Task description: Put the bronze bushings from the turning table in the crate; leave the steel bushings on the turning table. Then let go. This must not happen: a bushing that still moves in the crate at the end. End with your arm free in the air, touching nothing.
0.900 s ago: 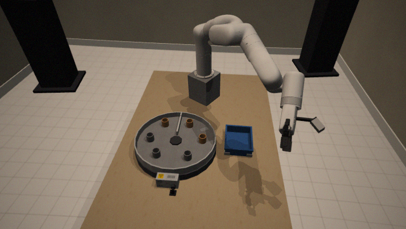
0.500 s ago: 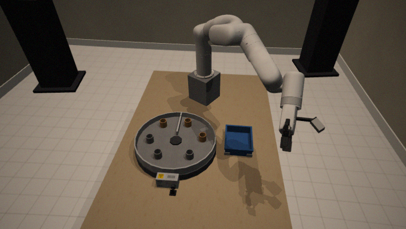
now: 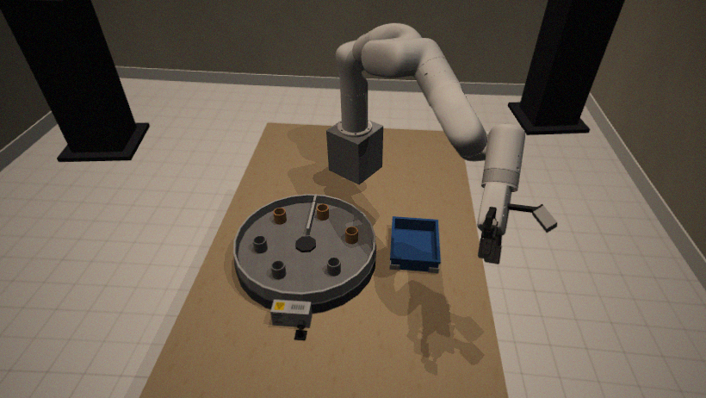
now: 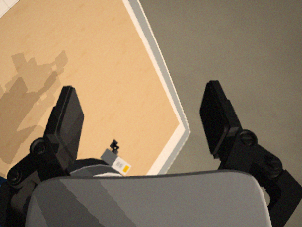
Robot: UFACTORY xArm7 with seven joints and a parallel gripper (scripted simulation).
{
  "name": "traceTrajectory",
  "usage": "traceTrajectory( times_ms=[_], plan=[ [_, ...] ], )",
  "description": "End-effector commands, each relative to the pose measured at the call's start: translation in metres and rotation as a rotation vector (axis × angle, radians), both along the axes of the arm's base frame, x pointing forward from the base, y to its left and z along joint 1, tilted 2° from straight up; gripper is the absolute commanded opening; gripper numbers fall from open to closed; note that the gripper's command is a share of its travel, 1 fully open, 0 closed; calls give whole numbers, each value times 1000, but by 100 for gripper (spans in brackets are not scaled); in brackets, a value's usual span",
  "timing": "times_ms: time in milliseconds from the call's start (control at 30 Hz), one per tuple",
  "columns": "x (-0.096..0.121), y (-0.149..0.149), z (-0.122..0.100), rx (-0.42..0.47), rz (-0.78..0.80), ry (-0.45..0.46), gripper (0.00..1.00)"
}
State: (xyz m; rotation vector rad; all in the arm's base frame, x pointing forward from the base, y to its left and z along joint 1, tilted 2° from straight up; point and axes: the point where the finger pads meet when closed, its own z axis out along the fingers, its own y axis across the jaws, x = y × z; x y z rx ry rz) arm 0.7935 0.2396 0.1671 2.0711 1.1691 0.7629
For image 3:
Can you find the bronze bushing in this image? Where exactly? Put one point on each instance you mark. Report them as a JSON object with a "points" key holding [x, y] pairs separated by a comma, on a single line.
{"points": [[280, 216], [351, 235], [322, 212]]}

